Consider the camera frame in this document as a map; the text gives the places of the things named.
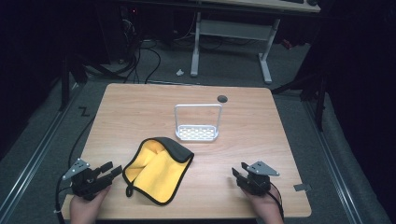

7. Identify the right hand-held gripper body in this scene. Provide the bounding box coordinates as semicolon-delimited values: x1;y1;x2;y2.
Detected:
241;161;280;197

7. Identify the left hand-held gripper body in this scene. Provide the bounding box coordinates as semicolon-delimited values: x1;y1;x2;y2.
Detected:
62;158;112;202

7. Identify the yellow and dark grey cloth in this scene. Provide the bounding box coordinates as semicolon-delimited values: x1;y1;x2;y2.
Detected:
121;136;195;206

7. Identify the white wire rack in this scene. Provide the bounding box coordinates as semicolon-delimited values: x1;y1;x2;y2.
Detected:
174;103;224;143

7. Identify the person's left hand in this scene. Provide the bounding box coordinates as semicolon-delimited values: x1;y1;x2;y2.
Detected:
68;185;112;224

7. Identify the person's right hand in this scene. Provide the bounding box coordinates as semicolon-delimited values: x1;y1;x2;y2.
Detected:
242;186;285;224

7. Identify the black metal stand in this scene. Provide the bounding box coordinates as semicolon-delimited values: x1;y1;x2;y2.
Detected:
58;54;89;112
270;69;329;133

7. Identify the dark computer tower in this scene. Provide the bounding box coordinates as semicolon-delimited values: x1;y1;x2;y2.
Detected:
104;4;142;64

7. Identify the desk with white legs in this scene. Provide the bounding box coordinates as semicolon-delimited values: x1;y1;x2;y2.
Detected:
118;0;321;85

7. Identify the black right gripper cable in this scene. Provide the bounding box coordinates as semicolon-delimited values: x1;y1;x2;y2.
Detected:
267;181;285;220

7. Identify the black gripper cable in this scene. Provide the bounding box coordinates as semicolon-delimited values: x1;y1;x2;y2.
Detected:
267;181;285;220
54;176;76;224

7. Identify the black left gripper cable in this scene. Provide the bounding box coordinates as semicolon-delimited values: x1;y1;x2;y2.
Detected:
54;176;76;224

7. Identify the thin black floor cable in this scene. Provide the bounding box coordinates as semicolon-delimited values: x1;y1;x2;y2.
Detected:
67;116;96;169

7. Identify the metal floor rail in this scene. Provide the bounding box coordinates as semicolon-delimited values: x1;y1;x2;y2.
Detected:
0;83;80;218
303;99;364;224

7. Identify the bundle of black floor cables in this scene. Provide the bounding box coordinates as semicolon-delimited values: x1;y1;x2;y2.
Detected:
83;38;163;85

